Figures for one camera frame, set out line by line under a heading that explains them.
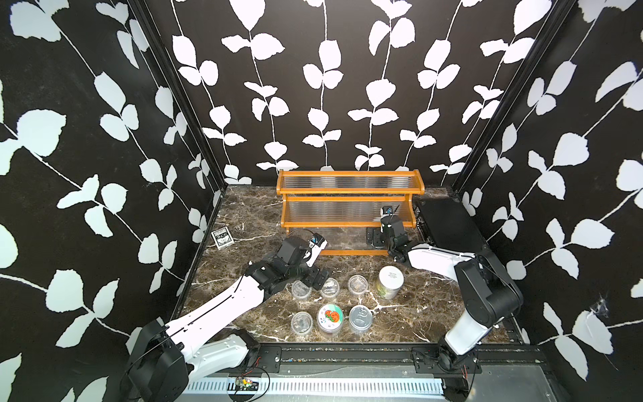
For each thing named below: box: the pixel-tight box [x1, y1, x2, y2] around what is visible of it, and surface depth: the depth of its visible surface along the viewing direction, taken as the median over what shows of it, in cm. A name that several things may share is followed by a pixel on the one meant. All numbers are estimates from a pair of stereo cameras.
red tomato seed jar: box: [317, 303, 345, 335], surface depth 76 cm
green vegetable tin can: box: [348, 304, 374, 335], surface depth 79 cm
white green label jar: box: [375, 265, 405, 300], surface depth 83 cm
